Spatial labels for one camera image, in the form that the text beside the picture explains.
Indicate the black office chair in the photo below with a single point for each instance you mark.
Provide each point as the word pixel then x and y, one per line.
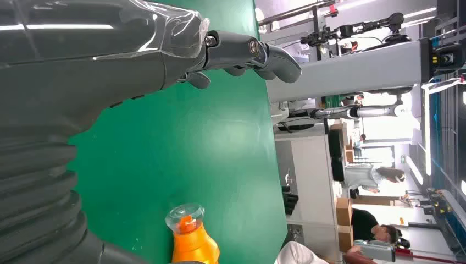
pixel 336 156

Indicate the orange detergent bottle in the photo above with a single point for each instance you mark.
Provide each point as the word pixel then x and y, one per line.
pixel 193 244

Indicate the white cabinet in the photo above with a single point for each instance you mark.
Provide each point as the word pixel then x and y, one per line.
pixel 313 175

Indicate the black chair base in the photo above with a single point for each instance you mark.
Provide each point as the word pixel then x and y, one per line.
pixel 290 202

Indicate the blue metal frame rack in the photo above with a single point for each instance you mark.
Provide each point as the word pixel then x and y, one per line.
pixel 437 127

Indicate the brown cardboard box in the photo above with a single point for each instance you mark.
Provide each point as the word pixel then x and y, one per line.
pixel 346 238
pixel 343 211

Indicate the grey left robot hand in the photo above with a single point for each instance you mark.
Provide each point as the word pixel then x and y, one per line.
pixel 91 54

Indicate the grey box device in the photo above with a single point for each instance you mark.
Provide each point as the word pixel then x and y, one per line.
pixel 375 251

